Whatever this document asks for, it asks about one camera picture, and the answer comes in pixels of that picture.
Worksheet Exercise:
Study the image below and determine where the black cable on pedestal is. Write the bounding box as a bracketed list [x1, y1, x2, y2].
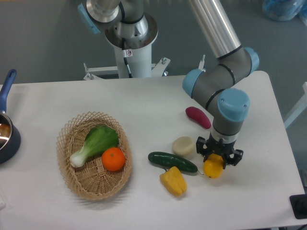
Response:
[120, 37, 133, 79]

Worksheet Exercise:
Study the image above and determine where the white metal base frame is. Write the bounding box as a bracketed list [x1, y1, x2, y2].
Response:
[83, 54, 207, 81]

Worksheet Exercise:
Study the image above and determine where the green bok choy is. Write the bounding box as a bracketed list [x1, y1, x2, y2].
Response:
[69, 125, 119, 168]

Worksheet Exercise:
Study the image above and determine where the purple sweet potato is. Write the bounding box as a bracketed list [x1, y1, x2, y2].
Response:
[185, 106, 212, 129]

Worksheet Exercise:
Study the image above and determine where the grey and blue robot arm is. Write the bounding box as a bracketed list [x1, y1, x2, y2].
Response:
[78, 0, 259, 166]

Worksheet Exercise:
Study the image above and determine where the yellow bell pepper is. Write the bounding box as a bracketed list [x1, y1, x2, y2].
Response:
[159, 166, 188, 197]

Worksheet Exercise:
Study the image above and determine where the orange tangerine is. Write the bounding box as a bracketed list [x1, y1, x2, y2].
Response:
[101, 147, 126, 172]

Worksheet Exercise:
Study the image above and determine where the blue saucepan with handle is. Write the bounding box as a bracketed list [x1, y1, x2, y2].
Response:
[0, 69, 21, 164]

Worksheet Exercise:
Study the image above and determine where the white frame leg right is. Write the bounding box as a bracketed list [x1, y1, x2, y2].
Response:
[283, 82, 307, 129]

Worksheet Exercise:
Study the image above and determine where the blue plastic bag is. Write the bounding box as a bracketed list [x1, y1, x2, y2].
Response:
[262, 0, 307, 25]

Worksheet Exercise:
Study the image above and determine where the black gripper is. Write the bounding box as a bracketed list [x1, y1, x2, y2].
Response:
[196, 135, 244, 169]

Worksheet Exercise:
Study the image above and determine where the black device at table edge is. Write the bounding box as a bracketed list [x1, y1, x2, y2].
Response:
[289, 194, 307, 219]

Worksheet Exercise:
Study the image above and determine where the dark green cucumber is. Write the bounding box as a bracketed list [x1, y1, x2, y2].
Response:
[148, 151, 198, 173]

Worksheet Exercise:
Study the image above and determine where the yellow mango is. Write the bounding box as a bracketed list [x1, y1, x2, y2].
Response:
[203, 153, 224, 179]

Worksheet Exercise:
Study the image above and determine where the woven wicker basket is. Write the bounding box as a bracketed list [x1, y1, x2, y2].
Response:
[57, 112, 132, 200]

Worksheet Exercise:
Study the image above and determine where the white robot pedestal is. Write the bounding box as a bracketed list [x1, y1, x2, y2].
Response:
[105, 13, 158, 79]

